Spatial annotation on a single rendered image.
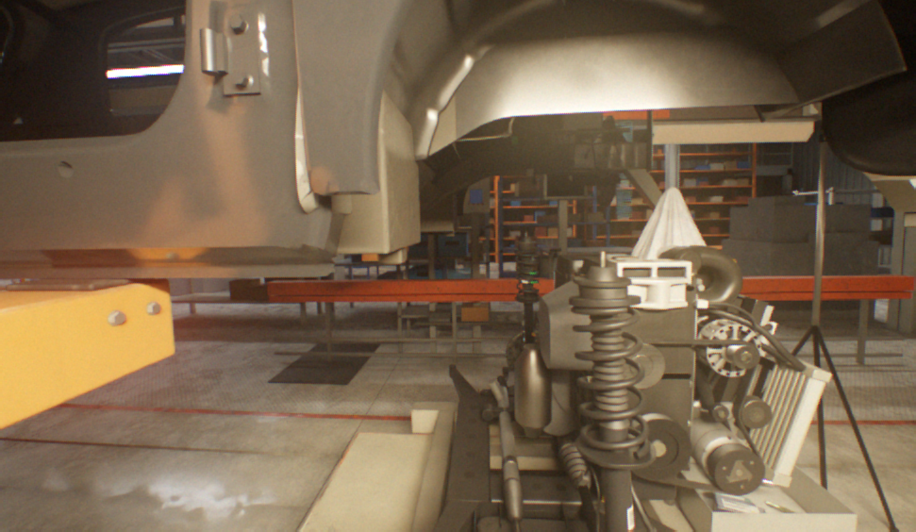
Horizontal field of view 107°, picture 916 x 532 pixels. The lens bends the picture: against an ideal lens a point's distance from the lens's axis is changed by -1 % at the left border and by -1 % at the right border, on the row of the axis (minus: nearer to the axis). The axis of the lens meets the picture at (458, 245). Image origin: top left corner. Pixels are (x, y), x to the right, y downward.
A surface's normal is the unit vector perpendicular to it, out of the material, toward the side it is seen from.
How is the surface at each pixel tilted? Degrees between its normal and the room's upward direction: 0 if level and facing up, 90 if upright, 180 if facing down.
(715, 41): 90
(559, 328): 90
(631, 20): 90
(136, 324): 90
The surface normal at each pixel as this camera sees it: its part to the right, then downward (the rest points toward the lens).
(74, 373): 1.00, -0.01
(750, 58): -0.12, 0.07
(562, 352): -0.43, 0.07
